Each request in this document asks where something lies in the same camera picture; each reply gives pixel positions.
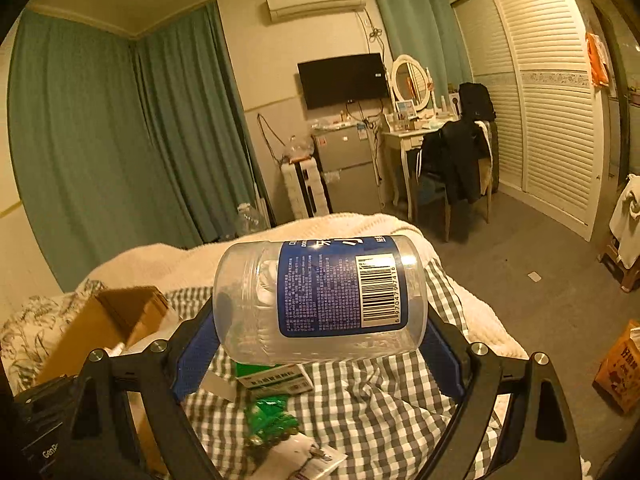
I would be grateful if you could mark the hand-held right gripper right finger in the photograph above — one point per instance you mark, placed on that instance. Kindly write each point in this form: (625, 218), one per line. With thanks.
(447, 360)

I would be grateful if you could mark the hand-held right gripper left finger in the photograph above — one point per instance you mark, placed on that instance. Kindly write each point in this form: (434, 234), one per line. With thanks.
(195, 360)

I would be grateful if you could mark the green medicine box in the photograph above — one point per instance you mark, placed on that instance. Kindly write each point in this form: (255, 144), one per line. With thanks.
(275, 377)

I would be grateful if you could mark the cardboard box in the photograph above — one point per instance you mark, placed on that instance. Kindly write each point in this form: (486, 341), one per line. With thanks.
(75, 335)

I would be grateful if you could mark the clear jar with blue label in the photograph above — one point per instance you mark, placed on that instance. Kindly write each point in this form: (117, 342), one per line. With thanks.
(325, 285)

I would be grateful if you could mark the grey checkered bed sheet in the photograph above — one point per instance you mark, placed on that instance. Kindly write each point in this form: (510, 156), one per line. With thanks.
(380, 410)

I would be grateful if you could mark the green sachet strip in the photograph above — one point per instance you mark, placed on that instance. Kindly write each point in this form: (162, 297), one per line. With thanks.
(270, 415)

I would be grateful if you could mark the floral print quilt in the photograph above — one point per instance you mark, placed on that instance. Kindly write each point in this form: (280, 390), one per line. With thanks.
(25, 325)

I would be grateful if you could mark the white paper scrap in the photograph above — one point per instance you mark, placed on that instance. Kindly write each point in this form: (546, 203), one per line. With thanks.
(535, 277)

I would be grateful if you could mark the white sachet packet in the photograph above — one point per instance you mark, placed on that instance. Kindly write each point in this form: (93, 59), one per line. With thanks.
(300, 460)

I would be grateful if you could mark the wooden chair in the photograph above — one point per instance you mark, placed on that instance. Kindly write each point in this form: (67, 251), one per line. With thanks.
(435, 195)

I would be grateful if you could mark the orange snack bag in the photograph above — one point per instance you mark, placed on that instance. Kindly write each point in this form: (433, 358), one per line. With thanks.
(620, 365)

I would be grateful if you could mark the wooden stool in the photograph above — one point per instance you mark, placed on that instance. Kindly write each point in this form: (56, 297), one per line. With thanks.
(617, 265)

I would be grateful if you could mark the black jacket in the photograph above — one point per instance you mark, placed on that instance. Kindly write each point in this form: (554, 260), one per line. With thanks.
(457, 160)

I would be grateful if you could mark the stack of white tissue packs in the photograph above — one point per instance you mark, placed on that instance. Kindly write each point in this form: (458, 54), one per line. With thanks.
(306, 190)

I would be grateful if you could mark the grey small fridge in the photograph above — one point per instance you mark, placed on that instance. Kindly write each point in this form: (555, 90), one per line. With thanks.
(347, 170)

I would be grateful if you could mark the white dressing table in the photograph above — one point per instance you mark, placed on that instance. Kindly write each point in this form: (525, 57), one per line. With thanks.
(400, 142)

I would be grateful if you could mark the white cloth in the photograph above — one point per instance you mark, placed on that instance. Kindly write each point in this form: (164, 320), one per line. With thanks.
(625, 215)

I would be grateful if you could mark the clear plastic bag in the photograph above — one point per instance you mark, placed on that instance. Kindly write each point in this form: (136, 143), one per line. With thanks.
(299, 149)

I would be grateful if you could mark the green curtain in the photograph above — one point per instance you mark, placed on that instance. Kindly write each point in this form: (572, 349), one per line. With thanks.
(415, 20)
(75, 135)
(200, 110)

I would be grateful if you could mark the black backpack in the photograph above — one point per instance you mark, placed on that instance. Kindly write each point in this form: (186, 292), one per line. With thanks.
(476, 101)

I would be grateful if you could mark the white louvered wardrobe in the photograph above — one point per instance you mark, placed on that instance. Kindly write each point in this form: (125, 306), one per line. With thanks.
(550, 100)

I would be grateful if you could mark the oval white vanity mirror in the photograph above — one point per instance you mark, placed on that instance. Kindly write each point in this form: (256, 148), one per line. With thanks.
(410, 82)

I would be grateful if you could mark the orange hanging bag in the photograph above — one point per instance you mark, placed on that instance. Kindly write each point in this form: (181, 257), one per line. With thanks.
(597, 60)

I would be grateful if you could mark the white air conditioner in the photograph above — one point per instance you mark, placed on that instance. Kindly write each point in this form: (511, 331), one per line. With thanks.
(315, 1)

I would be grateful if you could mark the black wall television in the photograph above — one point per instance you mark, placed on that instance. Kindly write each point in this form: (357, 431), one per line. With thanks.
(342, 80)

